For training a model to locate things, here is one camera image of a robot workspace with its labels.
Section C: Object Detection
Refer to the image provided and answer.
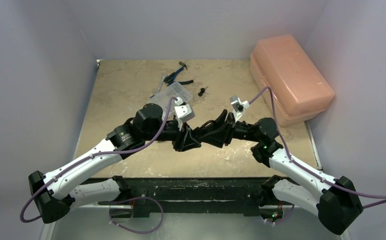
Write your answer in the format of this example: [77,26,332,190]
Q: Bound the clear plastic screw box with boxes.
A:
[148,82,193,113]

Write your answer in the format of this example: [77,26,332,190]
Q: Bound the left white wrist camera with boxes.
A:
[174,97,196,131]

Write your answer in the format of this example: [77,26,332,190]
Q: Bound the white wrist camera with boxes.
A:
[174,97,196,131]
[229,95,250,122]

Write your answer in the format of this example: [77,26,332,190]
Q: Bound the small hammer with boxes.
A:
[178,61,188,70]

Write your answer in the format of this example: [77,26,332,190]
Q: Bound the blue handled pliers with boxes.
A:
[163,65,195,86]

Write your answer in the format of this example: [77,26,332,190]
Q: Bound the black padlock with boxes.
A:
[198,120,215,130]

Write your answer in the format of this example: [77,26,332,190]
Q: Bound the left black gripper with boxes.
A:
[144,117,201,151]

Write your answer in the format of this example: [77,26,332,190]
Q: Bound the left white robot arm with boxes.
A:
[28,98,201,224]

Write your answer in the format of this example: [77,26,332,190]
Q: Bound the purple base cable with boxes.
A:
[108,194,166,235]

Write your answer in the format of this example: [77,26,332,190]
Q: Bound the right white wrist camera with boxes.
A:
[229,95,250,122]

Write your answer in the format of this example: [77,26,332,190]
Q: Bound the silver wrench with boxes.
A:
[155,74,167,94]

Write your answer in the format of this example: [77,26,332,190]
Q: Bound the pink plastic storage box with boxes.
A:
[249,34,335,127]

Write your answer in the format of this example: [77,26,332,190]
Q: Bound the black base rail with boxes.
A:
[97,176,292,218]

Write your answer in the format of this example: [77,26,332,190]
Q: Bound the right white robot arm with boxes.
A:
[193,110,364,235]

